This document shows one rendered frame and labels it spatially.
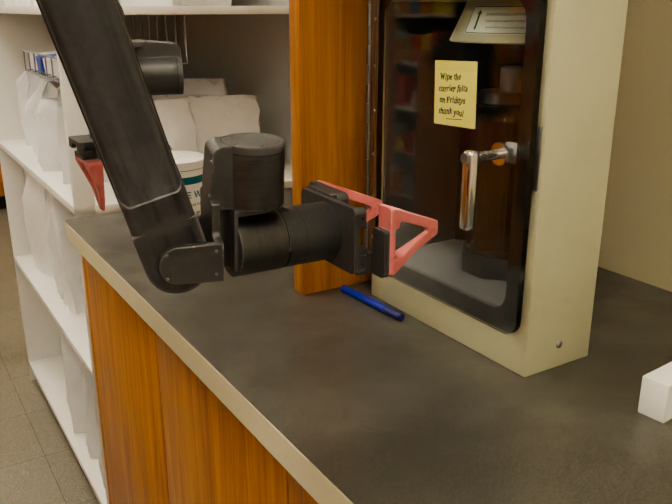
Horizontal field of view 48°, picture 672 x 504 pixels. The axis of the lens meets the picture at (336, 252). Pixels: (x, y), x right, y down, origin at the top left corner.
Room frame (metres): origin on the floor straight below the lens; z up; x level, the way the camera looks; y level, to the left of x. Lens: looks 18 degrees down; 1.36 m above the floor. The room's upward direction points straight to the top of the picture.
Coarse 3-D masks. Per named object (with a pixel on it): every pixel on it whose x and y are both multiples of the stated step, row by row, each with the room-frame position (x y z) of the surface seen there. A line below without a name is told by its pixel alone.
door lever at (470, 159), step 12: (468, 156) 0.80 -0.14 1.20; (480, 156) 0.81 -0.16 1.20; (492, 156) 0.82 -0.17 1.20; (504, 156) 0.82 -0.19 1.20; (468, 168) 0.80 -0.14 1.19; (468, 180) 0.80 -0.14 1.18; (468, 192) 0.80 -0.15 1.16; (468, 204) 0.80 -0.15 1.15; (468, 216) 0.80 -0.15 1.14; (468, 228) 0.80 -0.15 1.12
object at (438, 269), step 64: (384, 0) 1.03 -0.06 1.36; (448, 0) 0.92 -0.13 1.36; (512, 0) 0.83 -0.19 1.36; (384, 64) 1.03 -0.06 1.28; (512, 64) 0.82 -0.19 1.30; (384, 128) 1.02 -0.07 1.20; (448, 128) 0.91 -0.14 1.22; (512, 128) 0.82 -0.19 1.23; (384, 192) 1.02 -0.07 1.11; (448, 192) 0.91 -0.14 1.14; (512, 192) 0.81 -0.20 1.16; (448, 256) 0.90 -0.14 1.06; (512, 256) 0.81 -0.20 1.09; (512, 320) 0.80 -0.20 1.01
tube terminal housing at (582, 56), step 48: (576, 0) 0.81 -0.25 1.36; (624, 0) 0.85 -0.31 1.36; (576, 48) 0.81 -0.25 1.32; (576, 96) 0.82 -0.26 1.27; (576, 144) 0.82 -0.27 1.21; (576, 192) 0.83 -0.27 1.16; (528, 240) 0.80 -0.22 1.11; (576, 240) 0.83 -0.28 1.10; (384, 288) 1.04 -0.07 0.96; (528, 288) 0.80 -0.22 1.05; (576, 288) 0.83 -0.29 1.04; (480, 336) 0.86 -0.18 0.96; (528, 336) 0.80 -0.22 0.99; (576, 336) 0.84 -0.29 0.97
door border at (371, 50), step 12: (372, 0) 1.05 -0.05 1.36; (372, 12) 1.05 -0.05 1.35; (372, 24) 1.05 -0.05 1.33; (372, 36) 1.05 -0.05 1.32; (372, 48) 1.05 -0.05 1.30; (372, 60) 1.05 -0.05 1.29; (372, 72) 1.05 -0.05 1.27; (372, 84) 1.05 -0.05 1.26; (540, 84) 0.80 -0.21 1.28; (372, 96) 1.05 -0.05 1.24; (372, 108) 1.05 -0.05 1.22; (372, 120) 1.05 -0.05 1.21; (372, 132) 1.05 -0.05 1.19; (372, 144) 1.05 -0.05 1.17; (372, 156) 1.05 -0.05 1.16; (372, 168) 1.05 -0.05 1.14; (372, 180) 1.05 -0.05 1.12; (372, 192) 1.05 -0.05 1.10; (372, 228) 1.04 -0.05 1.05; (528, 228) 0.80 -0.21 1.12; (372, 240) 1.04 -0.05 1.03
